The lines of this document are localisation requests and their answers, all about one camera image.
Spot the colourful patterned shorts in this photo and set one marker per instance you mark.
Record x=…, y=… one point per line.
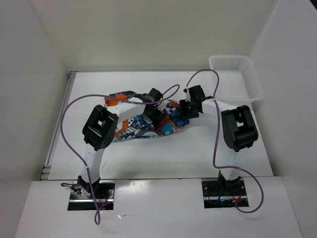
x=136, y=127

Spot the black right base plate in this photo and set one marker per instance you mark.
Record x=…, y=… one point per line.
x=214, y=198

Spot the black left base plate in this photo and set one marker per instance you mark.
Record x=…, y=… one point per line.
x=79, y=201

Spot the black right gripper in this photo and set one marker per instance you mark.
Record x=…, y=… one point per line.
x=184, y=112

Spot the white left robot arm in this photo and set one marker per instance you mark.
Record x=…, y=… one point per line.
x=100, y=129

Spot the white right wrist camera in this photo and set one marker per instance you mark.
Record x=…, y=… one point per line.
x=188, y=97

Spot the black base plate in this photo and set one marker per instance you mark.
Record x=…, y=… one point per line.
x=214, y=198
x=79, y=201

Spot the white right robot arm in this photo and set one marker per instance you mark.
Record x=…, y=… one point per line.
x=236, y=131

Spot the white perforated plastic basket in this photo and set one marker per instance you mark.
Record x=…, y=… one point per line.
x=238, y=81

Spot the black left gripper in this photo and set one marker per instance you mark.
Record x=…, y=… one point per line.
x=155, y=121

